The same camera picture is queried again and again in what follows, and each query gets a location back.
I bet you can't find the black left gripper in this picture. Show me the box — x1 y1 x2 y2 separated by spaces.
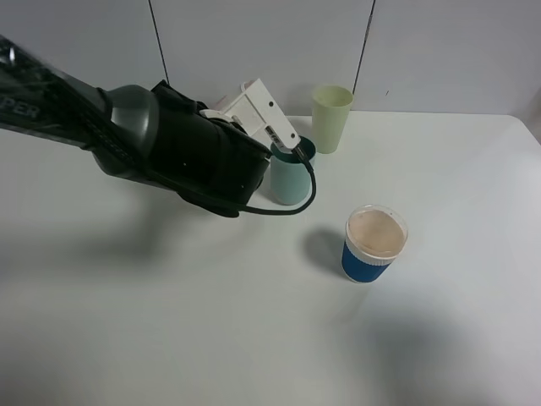
150 80 271 204

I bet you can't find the clear drink bottle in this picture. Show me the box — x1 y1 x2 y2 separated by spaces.
213 96 234 112

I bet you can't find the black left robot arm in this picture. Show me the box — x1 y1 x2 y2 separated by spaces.
1 38 271 216

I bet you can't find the teal plastic cup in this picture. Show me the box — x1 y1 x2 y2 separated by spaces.
270 144 312 206

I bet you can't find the pale green plastic cup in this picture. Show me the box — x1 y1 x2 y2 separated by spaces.
312 85 354 154

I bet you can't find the blue ribbed paper cup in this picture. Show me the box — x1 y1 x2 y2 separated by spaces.
341 205 408 283

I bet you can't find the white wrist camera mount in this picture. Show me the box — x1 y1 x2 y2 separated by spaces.
199 79 301 153

